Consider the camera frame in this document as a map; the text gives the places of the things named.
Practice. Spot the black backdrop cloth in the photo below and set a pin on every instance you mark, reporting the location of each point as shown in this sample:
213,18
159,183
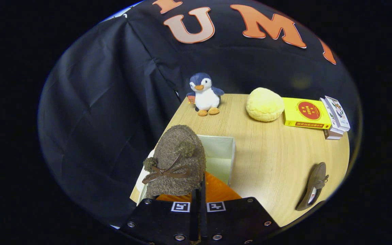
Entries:
97,102

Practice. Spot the penguin plush toy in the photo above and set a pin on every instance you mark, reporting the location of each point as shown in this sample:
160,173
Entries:
206,97

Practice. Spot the brown-edged book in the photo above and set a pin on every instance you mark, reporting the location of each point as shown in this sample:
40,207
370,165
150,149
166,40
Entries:
332,136

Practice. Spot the brown fabric storage box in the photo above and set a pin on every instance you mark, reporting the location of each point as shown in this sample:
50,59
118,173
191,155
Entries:
218,153

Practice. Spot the yellow bread plush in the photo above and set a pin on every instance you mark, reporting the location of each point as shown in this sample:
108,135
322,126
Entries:
264,104

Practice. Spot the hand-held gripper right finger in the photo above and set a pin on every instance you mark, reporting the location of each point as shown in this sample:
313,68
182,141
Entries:
203,217

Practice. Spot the yellow book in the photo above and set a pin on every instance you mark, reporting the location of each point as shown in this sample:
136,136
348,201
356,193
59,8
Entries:
305,112

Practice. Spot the brown fuzzy shoe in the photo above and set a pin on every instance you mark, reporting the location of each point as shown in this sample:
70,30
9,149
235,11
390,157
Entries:
175,153
313,183

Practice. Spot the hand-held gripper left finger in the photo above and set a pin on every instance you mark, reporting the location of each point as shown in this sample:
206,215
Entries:
194,221

